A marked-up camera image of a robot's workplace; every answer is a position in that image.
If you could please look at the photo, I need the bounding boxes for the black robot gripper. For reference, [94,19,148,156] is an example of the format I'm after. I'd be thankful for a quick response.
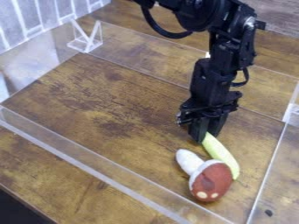
[176,59,241,143]

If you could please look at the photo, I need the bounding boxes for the green handled metal spoon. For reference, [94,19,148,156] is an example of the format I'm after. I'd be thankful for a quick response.
[201,132,240,180]

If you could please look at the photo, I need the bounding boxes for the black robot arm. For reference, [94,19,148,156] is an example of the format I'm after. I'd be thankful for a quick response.
[133,0,265,143]

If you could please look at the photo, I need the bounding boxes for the red cap toy mushroom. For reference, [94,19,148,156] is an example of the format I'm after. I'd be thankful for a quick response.
[175,149,232,202]

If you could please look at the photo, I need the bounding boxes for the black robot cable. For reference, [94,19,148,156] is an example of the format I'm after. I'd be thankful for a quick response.
[139,3,196,39]

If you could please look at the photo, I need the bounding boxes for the clear acrylic triangle bracket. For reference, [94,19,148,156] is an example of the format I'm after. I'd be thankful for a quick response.
[66,20,102,53]

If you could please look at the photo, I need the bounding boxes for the clear acrylic enclosure wall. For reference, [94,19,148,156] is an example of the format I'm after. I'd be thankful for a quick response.
[0,22,299,224]

